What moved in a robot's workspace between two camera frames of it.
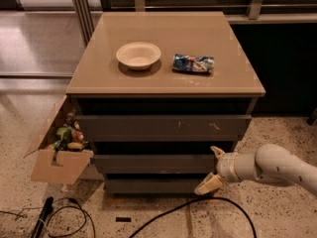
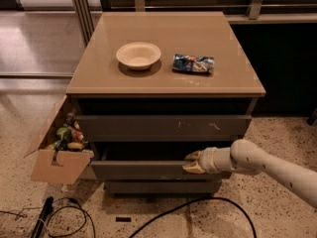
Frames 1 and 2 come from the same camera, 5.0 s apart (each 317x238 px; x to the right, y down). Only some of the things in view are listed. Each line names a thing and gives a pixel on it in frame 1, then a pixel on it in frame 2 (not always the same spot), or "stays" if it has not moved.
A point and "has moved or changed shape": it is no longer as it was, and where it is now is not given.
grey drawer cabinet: x=158 y=94 stays
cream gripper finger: x=218 y=152 → x=193 y=156
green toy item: x=65 y=133 stays
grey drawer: x=154 y=164 has moved or changed shape
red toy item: x=77 y=136 stays
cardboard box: x=63 y=166 stays
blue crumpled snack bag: x=187 y=62 stays
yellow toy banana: x=74 y=145 stays
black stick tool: x=47 y=210 stays
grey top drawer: x=162 y=128 stays
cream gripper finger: x=211 y=182 → x=194 y=168
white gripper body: x=226 y=167 → x=208 y=160
